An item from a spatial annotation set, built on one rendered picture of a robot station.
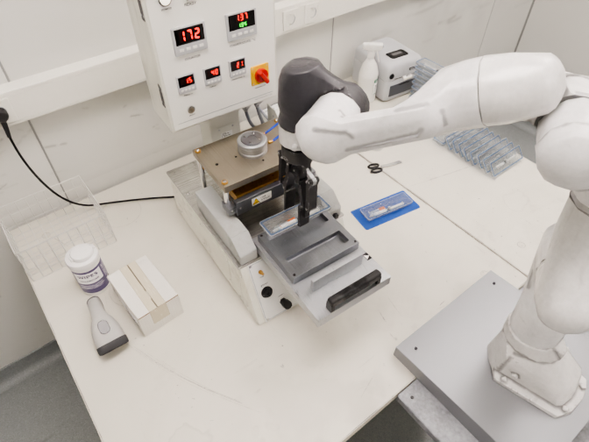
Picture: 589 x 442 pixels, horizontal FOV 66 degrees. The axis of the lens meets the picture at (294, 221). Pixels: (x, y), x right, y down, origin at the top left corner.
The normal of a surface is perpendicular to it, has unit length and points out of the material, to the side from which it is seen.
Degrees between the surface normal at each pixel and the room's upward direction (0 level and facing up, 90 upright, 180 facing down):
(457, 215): 0
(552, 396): 89
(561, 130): 40
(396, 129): 88
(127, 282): 1
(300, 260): 0
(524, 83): 61
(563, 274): 67
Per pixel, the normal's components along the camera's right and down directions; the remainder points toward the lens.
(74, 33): 0.61, 0.58
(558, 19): -0.79, 0.44
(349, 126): -0.39, 0.29
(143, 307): -0.02, -0.71
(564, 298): -0.61, -0.20
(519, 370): -0.65, 0.51
